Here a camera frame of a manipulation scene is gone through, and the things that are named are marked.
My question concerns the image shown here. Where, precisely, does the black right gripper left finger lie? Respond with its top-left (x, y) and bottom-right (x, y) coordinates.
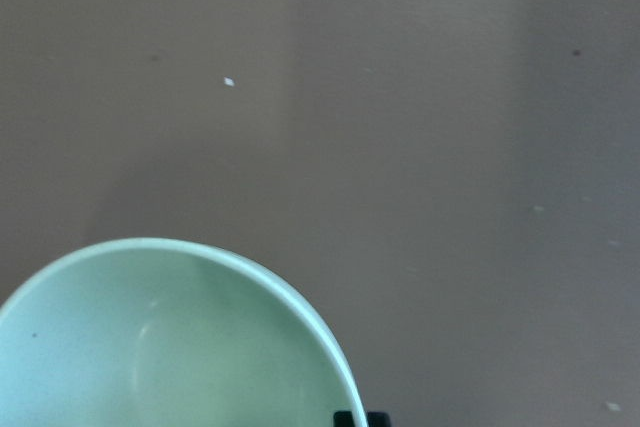
top-left (333, 411), bottom-right (355, 427)

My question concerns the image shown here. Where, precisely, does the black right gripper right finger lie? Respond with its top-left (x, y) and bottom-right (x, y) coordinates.
top-left (366, 411), bottom-right (391, 427)

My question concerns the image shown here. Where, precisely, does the light green bowl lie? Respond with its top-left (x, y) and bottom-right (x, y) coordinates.
top-left (1, 238), bottom-right (367, 426)

